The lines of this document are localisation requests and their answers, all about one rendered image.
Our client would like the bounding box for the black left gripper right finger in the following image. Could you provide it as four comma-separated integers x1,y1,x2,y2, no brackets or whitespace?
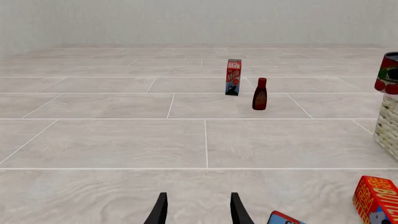
230,192,255,224

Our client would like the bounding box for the dark red sauce bottle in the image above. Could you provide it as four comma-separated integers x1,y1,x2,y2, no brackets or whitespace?
252,77,268,111

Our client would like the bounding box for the red and blue milk carton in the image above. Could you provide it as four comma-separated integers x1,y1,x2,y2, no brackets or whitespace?
224,58,243,97

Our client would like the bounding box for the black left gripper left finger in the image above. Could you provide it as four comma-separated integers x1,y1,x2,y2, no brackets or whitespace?
143,192,169,224

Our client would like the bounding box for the red tomato sauce tin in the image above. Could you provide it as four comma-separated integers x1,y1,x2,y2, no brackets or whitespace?
374,51,398,95

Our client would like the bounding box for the blue printed food box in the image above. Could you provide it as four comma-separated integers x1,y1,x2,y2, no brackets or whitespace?
266,210,307,224

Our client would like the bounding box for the white woven basket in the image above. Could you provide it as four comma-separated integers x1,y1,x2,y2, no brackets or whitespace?
373,93,398,161

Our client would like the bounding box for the red and yellow butter box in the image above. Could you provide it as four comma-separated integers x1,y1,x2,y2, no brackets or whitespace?
352,175,398,224

